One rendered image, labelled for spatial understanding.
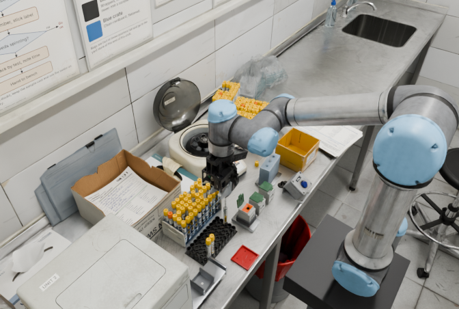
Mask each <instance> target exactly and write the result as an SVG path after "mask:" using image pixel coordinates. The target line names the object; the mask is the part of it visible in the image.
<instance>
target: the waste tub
mask: <svg viewBox="0 0 459 309"><path fill-rule="evenodd" d="M320 141H321V140H320V139H318V138H316V137H314V136H311V135H309V134H307V133H305V132H302V131H300V130H298V129H296V128H294V127H292V128H291V129H290V130H289V131H288V132H287V133H286V134H285V135H284V136H283V137H281V138H280V139H279V141H278V143H277V146H276V148H275V154H277V155H281V156H280V162H279V164H281V165H283V166H285V167H287V168H288V169H290V170H292V171H294V172H296V173H297V172H302V173H303V172H304V171H305V170H306V169H307V168H308V167H309V166H310V165H311V163H312V162H313V161H314V160H315V159H316V157H317V154H318V148H319V145H320Z"/></svg>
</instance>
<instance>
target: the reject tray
mask: <svg viewBox="0 0 459 309"><path fill-rule="evenodd" d="M259 256H260V255H259V254H257V253H256V252H254V251H253V250H251V249H249V248H248V247H246V246H245V245H241V246H240V248H239V249H238V250H237V251H236V253H235V254H234V255H233V256H232V257H231V260H232V261H233V262H235V263H236V264H237V265H239V266H241V267H242V268H243V269H245V270H247V271H248V270H249V269H250V268H251V266H252V265H253V264H254V262H255V261H256V260H257V259H258V257H259Z"/></svg>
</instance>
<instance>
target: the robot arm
mask: <svg viewBox="0 0 459 309"><path fill-rule="evenodd" d="M207 120H208V149H209V151H210V154H209V155H208V156H207V157H206V167H205V168H204V169H203V170H202V171H201V172H202V182H204V181H205V180H206V181H208V182H210V184H211V185H213V186H212V188H211V190H210V194H213V193H214V192H216V191H219V192H220V194H221V197H220V199H221V200H222V199H223V198H227V197H228V196H229V195H230V194H231V193H232V192H233V190H234V189H235V188H236V186H237V185H238V183H239V177H238V175H239V174H238V173H237V172H238V171H237V167H236V164H234V163H233V162H235V161H239V160H242V159H246V157H247V153H248V151H249V152H251V153H253V154H257V155H260V156H261V157H268V156H270V155H271V154H272V153H273V151H274V149H275V148H276V146H277V143H278V141H279V134H278V132H280V130H281V129H282V128H283V127H285V126H362V125H384V126H383V127H382V128H381V130H380V131H379V132H378V134H377V136H376V139H375V142H374V146H373V159H372V165H373V168H374V171H375V172H376V175H375V177H374V180H373V183H372V186H371V188H370V191H369V193H368V196H367V199H366V201H365V204H364V207H363V210H362V212H361V216H360V218H359V221H358V223H357V224H356V226H355V228H354V230H351V231H350V232H349V233H348V234H347V235H346V238H345V239H344V240H343V241H342V243H341V245H340V247H339V249H338V257H337V260H336V261H335V262H334V263H333V264H334V265H333V267H332V274H333V277H334V278H335V279H336V280H337V281H338V283H339V284H340V285H341V286H343V287H344V288H345V289H346V290H348V291H350V292H351V293H354V294H356V295H359V296H364V297H371V296H373V295H375V294H376V291H377V290H378V289H379V288H380V283H381V282H382V280H383V278H384V277H385V275H386V274H387V272H388V270H389V266H390V263H391V261H392V258H393V255H394V252H395V250H396V248H397V246H398V243H399V242H400V239H401V238H402V236H403V235H405V233H406V229H407V227H408V224H407V220H406V218H405V216H406V214H407V212H408V210H409V208H410V206H411V204H412V202H413V199H414V197H415V195H416V193H417V191H418V189H423V188H425V187H427V186H428V185H429V184H430V183H431V182H432V180H433V178H434V176H435V174H436V173H437V172H438V171H439V170H440V169H441V167H442V165H443V163H444V161H445V157H446V154H447V150H448V148H449V145H450V144H451V141H452V139H453V137H454V134H455V132H456V130H457V128H458V125H459V107H458V105H457V103H456V101H455V100H454V99H453V97H452V96H450V95H449V94H448V93H447V92H445V91H444V90H442V89H440V88H436V87H433V86H430V85H399V86H392V87H390V88H389V89H388V90H387V91H386V92H371V93H361V94H343V95H334V96H316V97H307V98H295V97H293V96H292V95H289V94H280V95H278V96H277V97H275V98H274V99H272V101H271V102H269V104H268V105H267V106H265V108H263V110H261V111H260V112H259V113H258V114H257V115H256V116H254V117H253V118H252V119H251V120H250V119H248V118H246V117H244V116H241V115H239V114H237V109H236V105H235V104H234V103H233V102H232V101H230V100H225V99H220V100H216V101H214V102H213V103H211V104H210V105H209V108H208V118H207ZM235 144H236V145H237V146H235ZM245 149H246V150H245ZM247 150H248V151H247ZM204 173H206V177H205V178H204Z"/></svg>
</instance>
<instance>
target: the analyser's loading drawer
mask: <svg viewBox="0 0 459 309"><path fill-rule="evenodd" d="M224 275H227V266H225V265H224V264H223V263H221V262H219V261H218V260H217V259H215V258H213V257H212V256H209V261H208V262H207V263H206V264H205V265H204V266H203V268H201V267H200V268H199V272H198V274H197V275H196V276H195V277H194V278H193V279H192V280H191V279H190V285H191V299H192V301H193V309H197V308H198V306H199V305H200V304H201V303H202V302H203V300H204V299H205V298H206V297H207V295H208V294H209V293H210V292H211V290H212V289H213V288H214V287H215V286H216V284H217V283H218V282H219V280H220V279H221V278H222V277H223V276H224ZM202 282H203V283H204V284H203V285H201V283H202Z"/></svg>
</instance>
